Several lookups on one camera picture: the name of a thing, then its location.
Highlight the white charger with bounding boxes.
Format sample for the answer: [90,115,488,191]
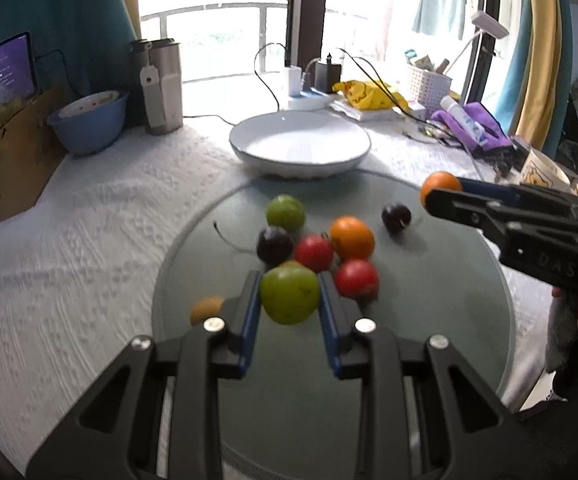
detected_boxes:
[285,65,302,98]

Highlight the cardboard box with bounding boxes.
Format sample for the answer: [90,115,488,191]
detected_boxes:
[0,87,67,222]

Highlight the teal curtain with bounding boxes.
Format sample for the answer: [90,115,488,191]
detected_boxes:
[0,0,137,98]

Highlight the white textured tablecloth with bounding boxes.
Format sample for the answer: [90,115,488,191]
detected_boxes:
[0,120,551,471]

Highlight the white perforated basket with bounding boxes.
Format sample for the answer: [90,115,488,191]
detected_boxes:
[405,65,452,114]

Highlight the brown kiwi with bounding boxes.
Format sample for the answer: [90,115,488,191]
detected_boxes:
[189,296,225,326]

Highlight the dark purple plum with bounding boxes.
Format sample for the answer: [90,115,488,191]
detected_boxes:
[381,203,413,234]

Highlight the dark plum with stem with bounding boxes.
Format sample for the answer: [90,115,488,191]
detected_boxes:
[213,221,295,269]

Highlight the purple cloth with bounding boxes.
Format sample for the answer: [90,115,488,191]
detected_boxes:
[431,96,512,156]

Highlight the blue bowl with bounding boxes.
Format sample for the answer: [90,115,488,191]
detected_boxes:
[47,90,129,156]

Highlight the yellow curtain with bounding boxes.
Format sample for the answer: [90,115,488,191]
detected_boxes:
[516,0,562,150]

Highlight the white power strip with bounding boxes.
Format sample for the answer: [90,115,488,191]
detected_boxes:
[286,89,342,112]

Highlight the orange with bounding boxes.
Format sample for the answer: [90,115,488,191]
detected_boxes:
[419,171,462,208]

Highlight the cartoon mug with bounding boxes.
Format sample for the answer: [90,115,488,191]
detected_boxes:
[520,148,572,193]

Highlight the white round plate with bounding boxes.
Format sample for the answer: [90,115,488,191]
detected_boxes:
[229,110,371,180]

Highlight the tablet with purple screen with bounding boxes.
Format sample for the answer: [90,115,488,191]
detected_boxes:
[0,32,39,105]

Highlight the white tube bottle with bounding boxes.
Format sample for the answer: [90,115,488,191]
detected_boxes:
[440,96,487,145]

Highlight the stainless steel tumbler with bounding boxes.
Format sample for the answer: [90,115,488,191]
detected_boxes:
[130,38,184,136]

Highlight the red tomato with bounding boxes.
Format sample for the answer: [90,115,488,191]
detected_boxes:
[293,234,335,273]

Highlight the small green apple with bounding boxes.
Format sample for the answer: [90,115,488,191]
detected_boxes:
[265,195,306,232]

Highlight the orange tangerine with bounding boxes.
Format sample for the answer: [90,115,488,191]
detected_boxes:
[329,216,376,260]

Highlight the black power adapter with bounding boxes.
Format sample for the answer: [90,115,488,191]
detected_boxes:
[313,54,342,94]

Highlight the yellow plastic bag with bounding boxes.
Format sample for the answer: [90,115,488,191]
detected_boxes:
[332,80,409,112]

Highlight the white desk lamp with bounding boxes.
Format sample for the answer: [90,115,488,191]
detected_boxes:
[444,10,509,75]

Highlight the large green apple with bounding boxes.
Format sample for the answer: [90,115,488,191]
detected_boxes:
[259,266,321,325]

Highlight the black charging cable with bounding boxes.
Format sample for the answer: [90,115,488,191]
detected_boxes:
[183,41,290,129]

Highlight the red persimmon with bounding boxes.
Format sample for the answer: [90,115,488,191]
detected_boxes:
[333,259,380,300]

